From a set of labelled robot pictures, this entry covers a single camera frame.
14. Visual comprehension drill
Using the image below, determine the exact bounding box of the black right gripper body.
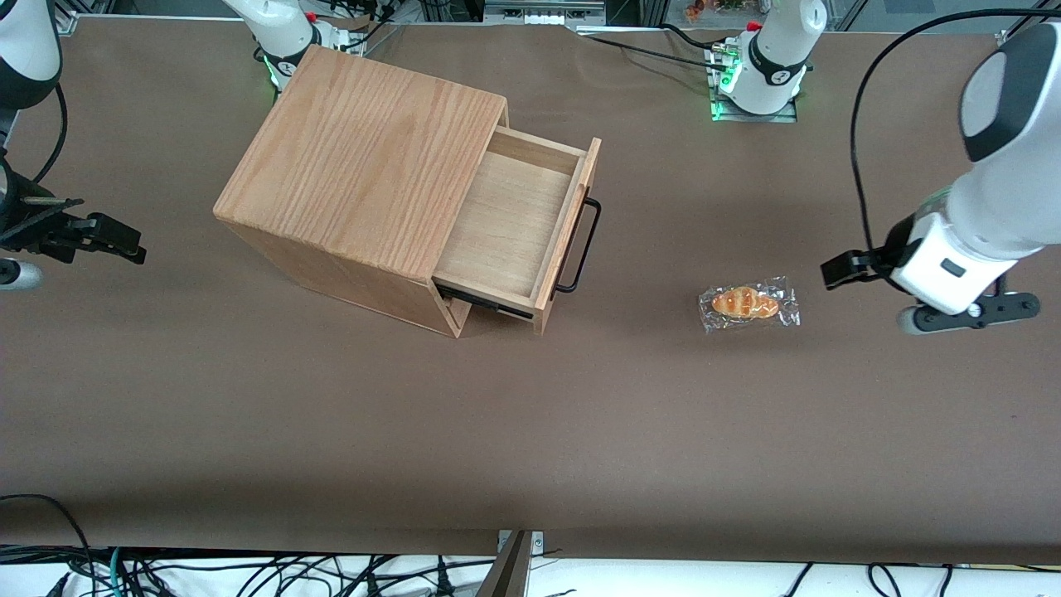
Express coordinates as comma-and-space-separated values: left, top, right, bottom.
0, 158, 89, 265

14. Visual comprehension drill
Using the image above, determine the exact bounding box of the black metal drawer handle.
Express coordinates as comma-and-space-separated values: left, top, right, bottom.
550, 196, 603, 296

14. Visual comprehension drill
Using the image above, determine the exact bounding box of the wooden drawer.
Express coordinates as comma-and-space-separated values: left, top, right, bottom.
432, 124, 603, 336

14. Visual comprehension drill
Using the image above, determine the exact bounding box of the wooden drawer cabinet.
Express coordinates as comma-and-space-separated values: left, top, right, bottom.
213, 45, 509, 339

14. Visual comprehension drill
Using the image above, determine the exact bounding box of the plastic wrapped bread roll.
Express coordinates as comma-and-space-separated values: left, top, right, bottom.
697, 274, 802, 334

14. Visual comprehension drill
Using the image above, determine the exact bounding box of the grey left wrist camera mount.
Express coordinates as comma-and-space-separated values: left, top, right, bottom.
897, 282, 1042, 336

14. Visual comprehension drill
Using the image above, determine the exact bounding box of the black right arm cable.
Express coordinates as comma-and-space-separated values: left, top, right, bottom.
31, 81, 70, 186

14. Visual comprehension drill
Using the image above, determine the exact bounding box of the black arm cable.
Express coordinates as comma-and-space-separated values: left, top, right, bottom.
849, 7, 1061, 260
31, 81, 70, 186

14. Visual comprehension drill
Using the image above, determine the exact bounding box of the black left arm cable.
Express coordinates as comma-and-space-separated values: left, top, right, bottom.
849, 7, 1061, 260

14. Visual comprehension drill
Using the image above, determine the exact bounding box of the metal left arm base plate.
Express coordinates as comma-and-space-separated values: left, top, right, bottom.
707, 43, 799, 124

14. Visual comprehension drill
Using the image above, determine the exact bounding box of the aluminium frame profile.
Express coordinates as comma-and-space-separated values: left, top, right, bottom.
997, 0, 1061, 57

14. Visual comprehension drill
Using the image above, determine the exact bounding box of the black looped floor cable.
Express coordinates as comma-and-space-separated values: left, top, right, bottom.
0, 493, 94, 583

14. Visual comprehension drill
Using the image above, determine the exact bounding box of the short black table cable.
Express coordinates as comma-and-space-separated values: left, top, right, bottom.
661, 22, 732, 51

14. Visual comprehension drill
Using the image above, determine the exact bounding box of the long black table cable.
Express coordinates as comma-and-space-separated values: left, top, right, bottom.
578, 30, 724, 70

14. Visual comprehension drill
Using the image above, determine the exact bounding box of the metal table edge bracket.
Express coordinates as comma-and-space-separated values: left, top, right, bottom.
496, 529, 545, 555

